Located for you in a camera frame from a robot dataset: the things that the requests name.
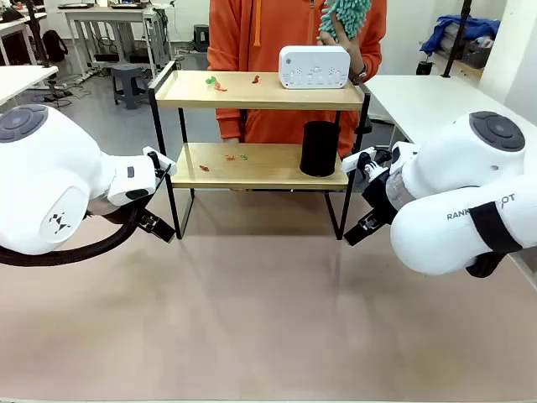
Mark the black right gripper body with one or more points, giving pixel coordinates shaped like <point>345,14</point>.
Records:
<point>379,197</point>

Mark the teal chenille duster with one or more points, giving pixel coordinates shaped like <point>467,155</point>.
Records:
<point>344,17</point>

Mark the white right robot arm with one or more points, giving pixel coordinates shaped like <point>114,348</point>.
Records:
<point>453,168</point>

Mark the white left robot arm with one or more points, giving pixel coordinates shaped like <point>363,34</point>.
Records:
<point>42,168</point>

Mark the wood and black metal shelf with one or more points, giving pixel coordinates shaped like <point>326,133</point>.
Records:
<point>189,98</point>

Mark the person's left hand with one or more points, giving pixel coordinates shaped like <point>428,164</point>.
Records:
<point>356,56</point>

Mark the black mesh pen cup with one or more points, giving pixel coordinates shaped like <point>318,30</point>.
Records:
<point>319,147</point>

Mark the large white table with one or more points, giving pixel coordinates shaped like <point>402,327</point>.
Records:
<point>419,96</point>

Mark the wristwatch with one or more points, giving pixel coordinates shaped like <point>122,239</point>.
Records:
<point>360,76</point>

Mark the white digital clock box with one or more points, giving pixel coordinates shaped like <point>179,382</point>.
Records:
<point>314,67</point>

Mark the orange-red paper scrap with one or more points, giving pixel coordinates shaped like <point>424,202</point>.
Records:
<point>220,87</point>

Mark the grey plastic stool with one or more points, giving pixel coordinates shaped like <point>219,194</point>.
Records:
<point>130,73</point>

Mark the black stand pole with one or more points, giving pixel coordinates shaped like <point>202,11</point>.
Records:
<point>459,33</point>
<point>40,33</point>

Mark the blue cloth heap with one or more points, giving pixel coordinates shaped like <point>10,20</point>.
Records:
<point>457,29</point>

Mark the person in orange hoodie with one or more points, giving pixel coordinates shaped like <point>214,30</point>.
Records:
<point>260,33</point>

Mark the white side table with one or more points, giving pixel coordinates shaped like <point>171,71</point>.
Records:
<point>21,77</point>

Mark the black backpack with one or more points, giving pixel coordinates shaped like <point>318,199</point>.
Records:
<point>54,44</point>

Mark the white desk with metal legs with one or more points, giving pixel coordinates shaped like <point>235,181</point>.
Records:
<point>105,12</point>

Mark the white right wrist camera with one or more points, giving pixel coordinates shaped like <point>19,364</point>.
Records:
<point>352,161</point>

